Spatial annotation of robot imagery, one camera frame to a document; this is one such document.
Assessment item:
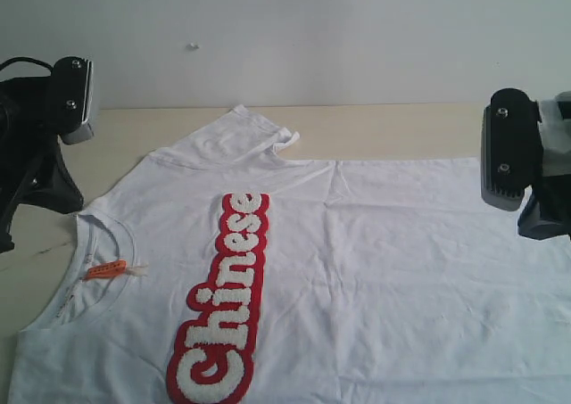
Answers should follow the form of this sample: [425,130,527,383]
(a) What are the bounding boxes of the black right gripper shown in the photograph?
[517,176,570,241]

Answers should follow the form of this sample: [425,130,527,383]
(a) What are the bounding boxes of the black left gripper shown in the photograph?
[1,77,84,252]

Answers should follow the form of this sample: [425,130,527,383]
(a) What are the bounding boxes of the white t-shirt red lettering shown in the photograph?
[8,106,570,403]

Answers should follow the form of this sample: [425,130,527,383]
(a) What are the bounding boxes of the orange clothing tag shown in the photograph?
[82,260,127,282]

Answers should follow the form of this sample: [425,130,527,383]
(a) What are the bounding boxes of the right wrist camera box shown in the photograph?
[480,87,543,211]

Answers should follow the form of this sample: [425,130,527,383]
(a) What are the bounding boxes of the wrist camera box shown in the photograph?
[480,87,543,211]
[46,56,98,145]

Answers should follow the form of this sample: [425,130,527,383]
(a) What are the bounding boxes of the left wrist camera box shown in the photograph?
[46,56,98,145]

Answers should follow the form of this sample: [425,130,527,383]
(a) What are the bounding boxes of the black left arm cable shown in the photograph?
[0,56,57,73]

